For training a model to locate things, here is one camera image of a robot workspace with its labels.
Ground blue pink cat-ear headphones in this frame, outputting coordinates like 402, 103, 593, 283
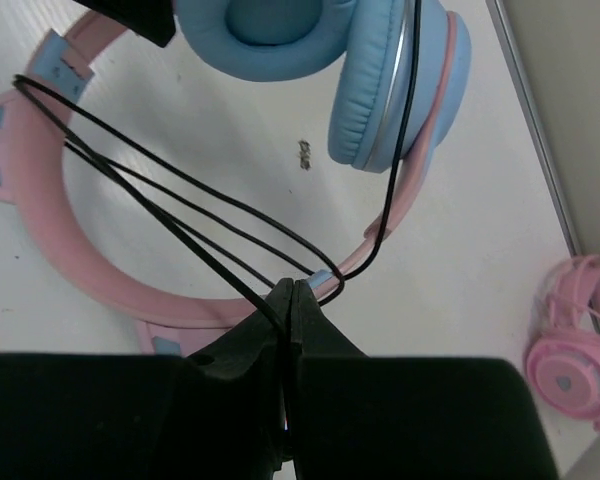
0, 1, 471, 356

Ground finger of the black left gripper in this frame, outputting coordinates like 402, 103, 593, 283
77, 0, 176, 47

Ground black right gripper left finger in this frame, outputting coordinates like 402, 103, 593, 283
0, 279, 293, 479

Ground aluminium rail frame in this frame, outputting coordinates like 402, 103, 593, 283
485, 0, 582, 256

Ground small dark screw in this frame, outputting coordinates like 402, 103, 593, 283
298, 139, 312, 171

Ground black headphone cable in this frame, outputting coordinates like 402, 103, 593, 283
12, 0, 424, 436

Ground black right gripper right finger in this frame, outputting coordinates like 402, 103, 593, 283
288, 281, 558, 479

